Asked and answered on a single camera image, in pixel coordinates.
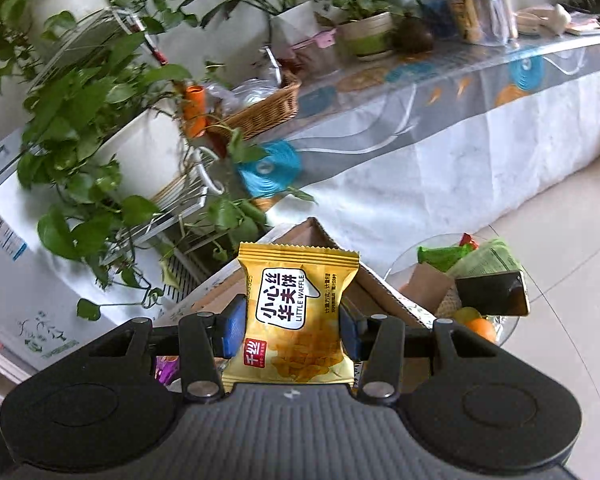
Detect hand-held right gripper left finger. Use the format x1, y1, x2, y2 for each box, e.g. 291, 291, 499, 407
87, 294, 249, 404

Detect wicker basket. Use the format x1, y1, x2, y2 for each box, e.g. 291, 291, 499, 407
206, 71, 302, 142

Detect white wire plant stand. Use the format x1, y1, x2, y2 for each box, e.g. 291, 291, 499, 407
40, 4, 227, 267

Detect round glass tray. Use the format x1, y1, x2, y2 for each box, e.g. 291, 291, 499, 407
384, 232, 532, 347

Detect yellow green fruit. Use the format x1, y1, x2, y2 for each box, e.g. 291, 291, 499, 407
451, 306, 483, 324

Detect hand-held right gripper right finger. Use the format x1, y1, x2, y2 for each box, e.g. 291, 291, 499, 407
339, 305, 502, 404

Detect pothos plant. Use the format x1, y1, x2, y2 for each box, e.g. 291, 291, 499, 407
0, 0, 317, 322

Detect large white plant pot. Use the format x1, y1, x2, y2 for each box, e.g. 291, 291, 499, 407
94, 104, 202, 202
27, 0, 112, 63

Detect brown vase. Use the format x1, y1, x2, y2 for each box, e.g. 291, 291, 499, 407
391, 14, 437, 56

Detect white freezer with tree print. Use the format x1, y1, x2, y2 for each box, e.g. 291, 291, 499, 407
0, 129, 222, 377

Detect orange fruit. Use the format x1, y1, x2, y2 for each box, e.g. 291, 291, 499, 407
461, 317, 499, 346

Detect green snack packet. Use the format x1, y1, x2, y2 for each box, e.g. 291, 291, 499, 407
417, 243, 474, 272

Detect brown paper box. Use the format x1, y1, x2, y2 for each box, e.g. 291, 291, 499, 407
404, 261, 457, 314

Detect pink book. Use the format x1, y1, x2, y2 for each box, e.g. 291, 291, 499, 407
564, 14, 600, 37

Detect purple snack packet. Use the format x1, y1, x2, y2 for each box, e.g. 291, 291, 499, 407
154, 355, 182, 387

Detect small yellow waffle packet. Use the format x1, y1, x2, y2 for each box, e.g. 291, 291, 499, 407
221, 241, 362, 394

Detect green white printed bag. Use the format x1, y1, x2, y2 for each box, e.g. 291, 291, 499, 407
449, 238, 524, 282

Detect plastic wrapped packs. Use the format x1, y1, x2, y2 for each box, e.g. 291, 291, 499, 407
472, 0, 519, 44

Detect yellow can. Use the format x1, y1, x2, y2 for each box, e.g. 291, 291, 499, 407
442, 0, 484, 44

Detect cardboard box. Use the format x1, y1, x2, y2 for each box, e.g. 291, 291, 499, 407
152, 217, 437, 394

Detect leafy plant in white pot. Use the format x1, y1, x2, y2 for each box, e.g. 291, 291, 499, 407
179, 0, 342, 63

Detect plant in green striped pot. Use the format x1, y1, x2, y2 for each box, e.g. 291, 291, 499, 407
329, 0, 423, 59

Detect table with printed tablecloth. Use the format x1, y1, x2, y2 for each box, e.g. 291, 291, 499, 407
237, 27, 600, 273

